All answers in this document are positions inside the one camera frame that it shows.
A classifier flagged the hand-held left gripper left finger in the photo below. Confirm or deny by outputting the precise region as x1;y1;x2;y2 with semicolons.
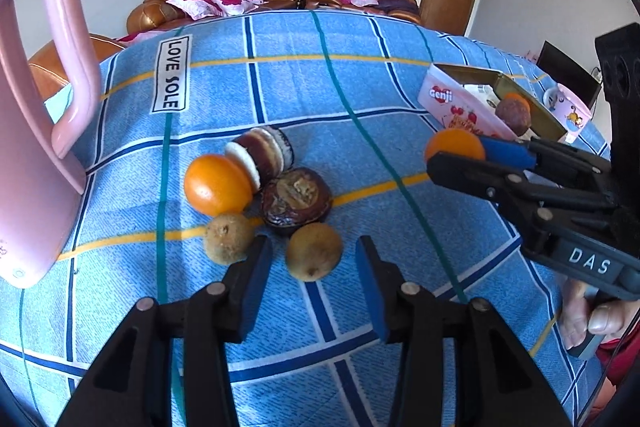
55;234;274;427

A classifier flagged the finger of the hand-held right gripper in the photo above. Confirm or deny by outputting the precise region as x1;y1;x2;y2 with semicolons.
426;152;621;258
481;136;612;182

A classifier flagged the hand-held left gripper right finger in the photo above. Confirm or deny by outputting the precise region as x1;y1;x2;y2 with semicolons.
355;235;573;427

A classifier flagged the purple passion fruit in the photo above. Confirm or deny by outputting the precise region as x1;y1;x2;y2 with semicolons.
495;99;532;135

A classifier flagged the brown kiwi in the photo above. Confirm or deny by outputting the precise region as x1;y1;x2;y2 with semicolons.
204;213;256;265
285;223;344;283

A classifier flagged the pink tin box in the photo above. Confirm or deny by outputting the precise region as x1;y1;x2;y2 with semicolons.
417;63;571;145

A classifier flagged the dark brown mangosteen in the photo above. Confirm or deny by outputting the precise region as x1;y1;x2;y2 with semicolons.
260;167;333;238

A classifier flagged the brown white-edged mangosteen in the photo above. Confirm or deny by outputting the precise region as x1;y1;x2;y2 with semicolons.
223;125;297;195

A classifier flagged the person's right forearm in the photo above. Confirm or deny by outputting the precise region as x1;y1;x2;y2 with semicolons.
585;332;637;425

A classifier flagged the person's right hand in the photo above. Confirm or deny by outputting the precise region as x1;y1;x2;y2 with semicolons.
559;278;638;352

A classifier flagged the pink cartoon cup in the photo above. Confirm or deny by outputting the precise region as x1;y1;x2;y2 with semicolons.
542;83;593;144

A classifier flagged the black television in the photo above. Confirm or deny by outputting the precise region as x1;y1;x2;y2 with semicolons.
535;40;603;108

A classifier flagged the blue checked tablecloth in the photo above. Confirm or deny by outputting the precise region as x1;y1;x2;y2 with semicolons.
0;9;626;427

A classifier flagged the dark purple cloth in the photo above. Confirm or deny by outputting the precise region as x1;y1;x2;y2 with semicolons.
375;0;418;15

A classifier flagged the pink plastic jug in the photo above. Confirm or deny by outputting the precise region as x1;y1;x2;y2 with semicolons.
0;0;103;290

